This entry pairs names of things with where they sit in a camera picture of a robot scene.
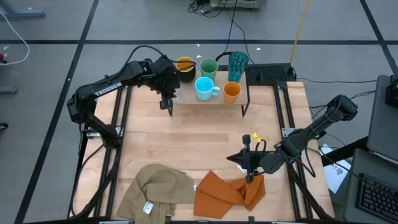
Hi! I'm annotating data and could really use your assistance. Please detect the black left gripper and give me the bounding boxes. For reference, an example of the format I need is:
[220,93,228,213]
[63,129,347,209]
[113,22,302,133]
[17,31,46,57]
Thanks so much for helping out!
[151,56,182,111]

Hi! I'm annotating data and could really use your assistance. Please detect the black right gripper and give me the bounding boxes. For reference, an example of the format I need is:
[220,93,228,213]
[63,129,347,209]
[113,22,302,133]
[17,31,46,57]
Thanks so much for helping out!
[226,134,265,184]

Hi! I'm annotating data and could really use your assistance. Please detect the black mug yellow inside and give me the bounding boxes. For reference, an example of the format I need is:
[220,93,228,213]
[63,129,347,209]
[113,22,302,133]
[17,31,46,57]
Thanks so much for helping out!
[175,56,197,83]

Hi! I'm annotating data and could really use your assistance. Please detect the light blue plastic mug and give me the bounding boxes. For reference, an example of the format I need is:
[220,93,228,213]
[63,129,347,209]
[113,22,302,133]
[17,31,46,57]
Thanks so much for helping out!
[194,76,221,101]

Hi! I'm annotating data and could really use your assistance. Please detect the green plastic cup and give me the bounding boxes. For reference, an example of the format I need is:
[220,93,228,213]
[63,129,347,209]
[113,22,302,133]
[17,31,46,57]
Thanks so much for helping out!
[199,58,220,82]

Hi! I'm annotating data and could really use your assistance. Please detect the orange plastic cup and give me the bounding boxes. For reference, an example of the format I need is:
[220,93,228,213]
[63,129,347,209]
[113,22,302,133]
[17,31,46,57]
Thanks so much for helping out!
[223,81,242,105]

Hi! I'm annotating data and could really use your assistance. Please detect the teal faceted tumbler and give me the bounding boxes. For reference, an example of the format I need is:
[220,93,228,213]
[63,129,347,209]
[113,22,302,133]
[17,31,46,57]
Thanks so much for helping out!
[228,51,250,83]

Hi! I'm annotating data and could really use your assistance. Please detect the wooden shelf with black legs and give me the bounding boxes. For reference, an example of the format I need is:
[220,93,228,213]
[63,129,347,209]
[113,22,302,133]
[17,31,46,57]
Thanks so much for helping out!
[166,70,251,118]

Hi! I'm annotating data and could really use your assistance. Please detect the orange cloth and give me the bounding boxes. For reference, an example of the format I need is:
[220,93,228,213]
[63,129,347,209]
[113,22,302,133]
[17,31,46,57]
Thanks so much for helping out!
[193,169,267,220]

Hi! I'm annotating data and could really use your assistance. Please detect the tan cloth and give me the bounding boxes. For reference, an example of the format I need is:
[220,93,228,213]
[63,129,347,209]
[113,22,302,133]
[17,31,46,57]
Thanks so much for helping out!
[116,163,196,224]

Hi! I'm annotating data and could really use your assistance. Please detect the white paper sheet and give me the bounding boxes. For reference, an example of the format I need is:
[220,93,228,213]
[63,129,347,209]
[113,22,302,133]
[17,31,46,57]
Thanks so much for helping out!
[320,143,352,194]

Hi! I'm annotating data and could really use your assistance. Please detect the black desk leg bar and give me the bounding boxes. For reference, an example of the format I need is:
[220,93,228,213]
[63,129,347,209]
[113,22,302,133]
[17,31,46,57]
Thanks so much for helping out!
[321,136,369,167]

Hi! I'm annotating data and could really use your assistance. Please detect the grey desk top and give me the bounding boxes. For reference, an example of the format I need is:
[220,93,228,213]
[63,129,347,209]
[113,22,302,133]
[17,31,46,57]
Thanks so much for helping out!
[366,74,398,162]
[343,148,398,224]

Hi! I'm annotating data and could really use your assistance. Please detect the grey equipment cart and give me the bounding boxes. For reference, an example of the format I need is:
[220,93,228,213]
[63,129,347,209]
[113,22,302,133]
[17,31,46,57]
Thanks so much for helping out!
[210,0,268,12]

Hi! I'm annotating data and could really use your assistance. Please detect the black keyboard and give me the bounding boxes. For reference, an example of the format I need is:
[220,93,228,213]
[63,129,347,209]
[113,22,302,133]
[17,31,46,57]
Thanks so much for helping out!
[356,173,398,223]

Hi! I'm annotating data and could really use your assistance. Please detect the small grey table foot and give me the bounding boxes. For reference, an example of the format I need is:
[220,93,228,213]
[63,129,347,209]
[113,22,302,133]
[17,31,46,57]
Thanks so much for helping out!
[0,85,19,95]

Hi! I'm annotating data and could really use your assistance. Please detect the black box device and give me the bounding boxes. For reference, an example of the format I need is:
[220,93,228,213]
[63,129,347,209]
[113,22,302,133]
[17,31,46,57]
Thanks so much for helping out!
[385,74,398,108]

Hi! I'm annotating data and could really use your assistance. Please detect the large grey table foot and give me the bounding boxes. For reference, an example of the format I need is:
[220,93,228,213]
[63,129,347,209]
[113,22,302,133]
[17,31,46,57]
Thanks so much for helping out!
[0,0,46,18]

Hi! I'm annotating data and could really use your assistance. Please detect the black aluminium table frame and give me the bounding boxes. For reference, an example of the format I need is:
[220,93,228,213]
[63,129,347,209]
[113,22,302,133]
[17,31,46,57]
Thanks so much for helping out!
[67,70,335,224]

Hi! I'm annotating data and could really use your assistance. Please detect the coiled black cable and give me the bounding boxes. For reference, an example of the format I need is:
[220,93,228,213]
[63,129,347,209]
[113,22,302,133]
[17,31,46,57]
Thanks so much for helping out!
[213,51,233,71]

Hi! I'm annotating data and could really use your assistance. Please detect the thin black floor cable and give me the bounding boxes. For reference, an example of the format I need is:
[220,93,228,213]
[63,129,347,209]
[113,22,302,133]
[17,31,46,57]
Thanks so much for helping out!
[223,0,239,54]

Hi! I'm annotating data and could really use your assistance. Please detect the tangled black cables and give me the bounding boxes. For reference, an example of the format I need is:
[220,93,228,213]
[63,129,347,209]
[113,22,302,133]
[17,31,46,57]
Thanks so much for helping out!
[187,0,224,19]

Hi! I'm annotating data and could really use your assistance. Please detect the yellow cable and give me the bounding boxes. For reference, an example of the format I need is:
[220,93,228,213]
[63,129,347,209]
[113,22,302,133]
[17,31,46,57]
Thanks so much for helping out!
[290,0,311,66]

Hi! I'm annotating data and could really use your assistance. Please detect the white cable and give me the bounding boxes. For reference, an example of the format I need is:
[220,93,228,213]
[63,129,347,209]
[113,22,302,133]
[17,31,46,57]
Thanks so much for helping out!
[0,9,31,66]

